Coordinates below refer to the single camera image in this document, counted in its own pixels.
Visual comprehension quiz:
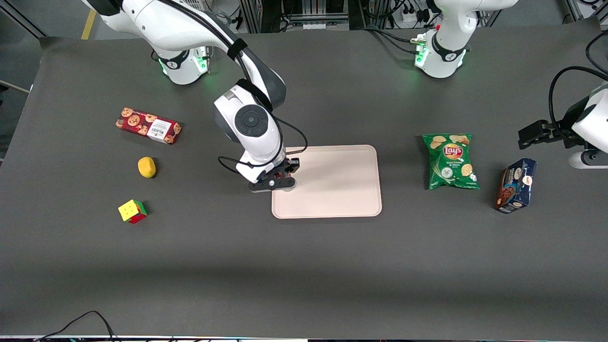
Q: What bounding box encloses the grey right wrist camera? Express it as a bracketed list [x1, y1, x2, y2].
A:
[248, 176, 296, 193]

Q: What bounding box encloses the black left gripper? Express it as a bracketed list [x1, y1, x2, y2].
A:
[518, 118, 582, 150]

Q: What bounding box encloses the beige plastic tray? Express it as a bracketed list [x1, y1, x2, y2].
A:
[271, 145, 382, 219]

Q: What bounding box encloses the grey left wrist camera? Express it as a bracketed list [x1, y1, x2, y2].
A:
[569, 149, 608, 170]

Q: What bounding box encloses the red cookie box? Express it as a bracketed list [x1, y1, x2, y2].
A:
[115, 107, 182, 145]

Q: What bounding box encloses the white power strip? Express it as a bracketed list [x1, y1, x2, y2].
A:
[393, 4, 430, 25]

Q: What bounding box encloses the green Lay's chips bag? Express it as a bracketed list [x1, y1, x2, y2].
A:
[422, 133, 480, 190]

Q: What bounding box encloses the black cable at edge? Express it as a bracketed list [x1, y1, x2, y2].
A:
[585, 30, 608, 76]

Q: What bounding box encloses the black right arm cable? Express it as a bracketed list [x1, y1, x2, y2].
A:
[159, 0, 309, 177]

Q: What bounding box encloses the aluminium frame rack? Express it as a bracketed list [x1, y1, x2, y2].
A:
[239, 0, 367, 34]

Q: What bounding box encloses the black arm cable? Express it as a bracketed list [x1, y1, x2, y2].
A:
[549, 66, 608, 136]
[159, 0, 309, 177]

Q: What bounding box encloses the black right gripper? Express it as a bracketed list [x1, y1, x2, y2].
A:
[269, 158, 301, 181]

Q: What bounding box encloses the black base cable bundle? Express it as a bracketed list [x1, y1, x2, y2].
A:
[362, 26, 428, 56]

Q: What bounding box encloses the dark blue cookie box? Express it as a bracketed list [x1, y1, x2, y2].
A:
[494, 158, 538, 214]

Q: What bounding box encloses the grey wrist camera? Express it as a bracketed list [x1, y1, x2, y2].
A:
[569, 149, 608, 170]
[248, 176, 296, 193]

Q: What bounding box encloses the yellow lemon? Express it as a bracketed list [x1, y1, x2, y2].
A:
[138, 157, 157, 179]

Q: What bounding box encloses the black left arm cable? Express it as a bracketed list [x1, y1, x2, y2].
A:
[549, 66, 608, 136]

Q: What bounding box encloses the colourful rubik's cube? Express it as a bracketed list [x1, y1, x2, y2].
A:
[118, 199, 148, 225]

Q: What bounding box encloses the thin black cable loop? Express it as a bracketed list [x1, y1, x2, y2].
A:
[34, 311, 117, 342]

